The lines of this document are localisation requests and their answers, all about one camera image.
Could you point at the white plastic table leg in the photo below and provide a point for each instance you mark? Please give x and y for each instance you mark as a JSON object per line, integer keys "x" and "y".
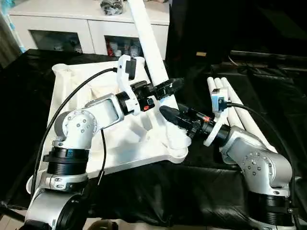
{"x": 217, "y": 82}
{"x": 148, "y": 43}
{"x": 261, "y": 134}
{"x": 210, "y": 82}

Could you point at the white plastic table top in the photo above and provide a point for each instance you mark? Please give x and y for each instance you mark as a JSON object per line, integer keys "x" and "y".
{"x": 76, "y": 95}

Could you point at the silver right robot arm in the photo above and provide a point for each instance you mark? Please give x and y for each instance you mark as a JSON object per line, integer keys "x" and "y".
{"x": 259, "y": 163}

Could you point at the small tan label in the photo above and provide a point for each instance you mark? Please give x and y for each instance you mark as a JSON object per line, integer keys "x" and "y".
{"x": 201, "y": 54}

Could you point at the black glossy mat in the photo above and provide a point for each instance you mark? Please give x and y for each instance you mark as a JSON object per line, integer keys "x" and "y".
{"x": 192, "y": 191}

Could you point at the long black bar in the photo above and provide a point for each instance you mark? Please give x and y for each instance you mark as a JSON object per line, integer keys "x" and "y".
{"x": 275, "y": 62}

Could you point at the white cabinet with glass doors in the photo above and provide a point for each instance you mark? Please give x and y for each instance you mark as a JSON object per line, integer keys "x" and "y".
{"x": 72, "y": 26}

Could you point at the dark robot foot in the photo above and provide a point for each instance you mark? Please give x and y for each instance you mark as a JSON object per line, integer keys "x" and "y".
{"x": 103, "y": 225}

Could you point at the blue and clear plastic wrap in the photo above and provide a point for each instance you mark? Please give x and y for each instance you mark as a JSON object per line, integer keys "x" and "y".
{"x": 18, "y": 36}

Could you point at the grey curtain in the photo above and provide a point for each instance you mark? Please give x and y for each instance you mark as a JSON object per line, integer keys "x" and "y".
{"x": 6, "y": 40}

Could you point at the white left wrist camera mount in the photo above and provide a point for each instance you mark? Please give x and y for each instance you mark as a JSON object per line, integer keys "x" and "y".
{"x": 122, "y": 81}

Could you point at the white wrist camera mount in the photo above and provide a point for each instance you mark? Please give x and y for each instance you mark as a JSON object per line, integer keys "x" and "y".
{"x": 122, "y": 81}
{"x": 219, "y": 100}

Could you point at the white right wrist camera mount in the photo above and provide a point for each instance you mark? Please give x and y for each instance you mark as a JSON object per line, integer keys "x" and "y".
{"x": 219, "y": 100}

